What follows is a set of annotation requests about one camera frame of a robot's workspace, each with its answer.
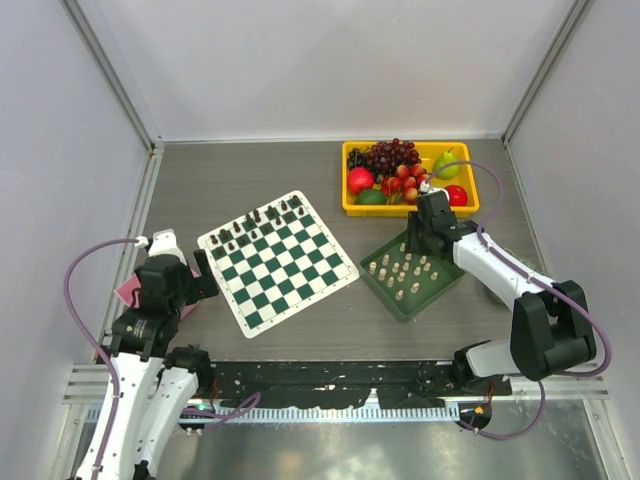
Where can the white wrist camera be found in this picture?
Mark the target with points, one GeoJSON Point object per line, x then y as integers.
{"type": "Point", "coordinates": [426, 188]}
{"type": "Point", "coordinates": [160, 243]}

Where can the black grape bunch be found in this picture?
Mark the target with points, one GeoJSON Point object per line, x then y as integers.
{"type": "Point", "coordinates": [357, 158]}

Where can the red apple right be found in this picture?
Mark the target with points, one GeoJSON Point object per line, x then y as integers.
{"type": "Point", "coordinates": [457, 195]}

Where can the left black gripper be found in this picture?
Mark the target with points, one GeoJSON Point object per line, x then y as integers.
{"type": "Point", "coordinates": [205, 284]}

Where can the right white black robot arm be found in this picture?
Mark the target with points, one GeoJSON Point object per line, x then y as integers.
{"type": "Point", "coordinates": [550, 332]}

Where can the green pear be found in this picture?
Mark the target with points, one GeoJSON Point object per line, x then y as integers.
{"type": "Point", "coordinates": [446, 166]}

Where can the red apple left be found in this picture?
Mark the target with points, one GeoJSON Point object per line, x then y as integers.
{"type": "Point", "coordinates": [358, 179]}

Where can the green lime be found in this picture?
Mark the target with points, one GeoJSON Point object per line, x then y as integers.
{"type": "Point", "coordinates": [371, 197]}

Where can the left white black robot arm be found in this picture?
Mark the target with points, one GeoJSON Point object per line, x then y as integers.
{"type": "Point", "coordinates": [150, 383]}

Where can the dark purple grape bunch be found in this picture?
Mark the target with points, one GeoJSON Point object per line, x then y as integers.
{"type": "Point", "coordinates": [384, 157]}

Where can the yellow plastic fruit tray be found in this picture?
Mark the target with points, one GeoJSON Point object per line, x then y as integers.
{"type": "Point", "coordinates": [383, 178]}

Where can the red cherry bunch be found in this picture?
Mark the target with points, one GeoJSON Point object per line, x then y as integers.
{"type": "Point", "coordinates": [403, 185]}

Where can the green netted melon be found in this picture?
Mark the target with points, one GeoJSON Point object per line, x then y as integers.
{"type": "Point", "coordinates": [520, 260]}

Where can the green white chess board mat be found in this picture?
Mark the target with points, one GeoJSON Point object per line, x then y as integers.
{"type": "Point", "coordinates": [275, 261]}

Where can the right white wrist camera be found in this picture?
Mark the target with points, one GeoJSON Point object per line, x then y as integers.
{"type": "Point", "coordinates": [426, 188]}

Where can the white slotted cable duct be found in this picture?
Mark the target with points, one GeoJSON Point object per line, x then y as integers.
{"type": "Point", "coordinates": [370, 412]}

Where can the pink box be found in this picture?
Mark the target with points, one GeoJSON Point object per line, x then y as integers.
{"type": "Point", "coordinates": [164, 285]}

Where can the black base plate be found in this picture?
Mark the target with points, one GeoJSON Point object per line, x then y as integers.
{"type": "Point", "coordinates": [343, 384]}

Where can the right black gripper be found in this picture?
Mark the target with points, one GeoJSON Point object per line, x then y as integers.
{"type": "Point", "coordinates": [413, 244]}

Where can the red apple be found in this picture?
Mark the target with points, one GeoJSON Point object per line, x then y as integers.
{"type": "Point", "coordinates": [358, 179]}
{"type": "Point", "coordinates": [457, 195]}

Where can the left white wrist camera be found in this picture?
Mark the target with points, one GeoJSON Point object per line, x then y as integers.
{"type": "Point", "coordinates": [160, 243]}

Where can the dark green piece tray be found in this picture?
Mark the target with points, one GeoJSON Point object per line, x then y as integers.
{"type": "Point", "coordinates": [406, 283]}

